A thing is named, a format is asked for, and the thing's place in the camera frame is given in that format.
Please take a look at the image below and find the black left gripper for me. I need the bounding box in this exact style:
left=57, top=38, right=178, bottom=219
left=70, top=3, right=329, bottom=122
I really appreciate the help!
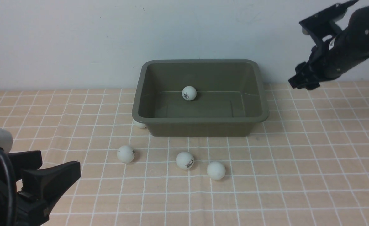
left=0, top=150, right=81, bottom=226

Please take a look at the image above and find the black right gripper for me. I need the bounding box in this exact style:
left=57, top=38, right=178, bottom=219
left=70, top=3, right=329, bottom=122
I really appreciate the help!
left=288, top=31, right=365, bottom=91

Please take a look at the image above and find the olive green plastic bin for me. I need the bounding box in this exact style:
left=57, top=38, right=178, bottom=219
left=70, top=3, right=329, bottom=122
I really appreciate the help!
left=132, top=60, right=269, bottom=137

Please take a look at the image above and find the plain white ping-pong ball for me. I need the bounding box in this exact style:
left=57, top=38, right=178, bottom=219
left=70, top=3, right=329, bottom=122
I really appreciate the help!
left=206, top=161, right=226, bottom=181

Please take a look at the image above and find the white ball with logo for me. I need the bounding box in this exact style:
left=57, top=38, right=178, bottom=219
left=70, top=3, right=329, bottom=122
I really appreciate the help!
left=176, top=152, right=194, bottom=170

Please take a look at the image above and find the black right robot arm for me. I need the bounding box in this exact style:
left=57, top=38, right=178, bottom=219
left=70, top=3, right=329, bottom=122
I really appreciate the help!
left=288, top=0, right=369, bottom=90

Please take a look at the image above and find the peach checkered tablecloth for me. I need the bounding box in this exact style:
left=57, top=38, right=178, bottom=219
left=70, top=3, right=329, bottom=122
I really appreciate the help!
left=0, top=81, right=369, bottom=226

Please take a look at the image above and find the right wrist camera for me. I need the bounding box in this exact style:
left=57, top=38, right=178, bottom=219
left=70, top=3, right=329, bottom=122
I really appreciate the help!
left=299, top=3, right=348, bottom=47

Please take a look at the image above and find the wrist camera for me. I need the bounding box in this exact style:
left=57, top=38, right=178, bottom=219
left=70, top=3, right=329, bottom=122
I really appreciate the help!
left=0, top=128, right=13, bottom=153
left=299, top=3, right=348, bottom=47

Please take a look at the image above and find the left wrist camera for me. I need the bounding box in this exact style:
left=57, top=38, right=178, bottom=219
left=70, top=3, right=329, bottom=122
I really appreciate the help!
left=0, top=128, right=13, bottom=153

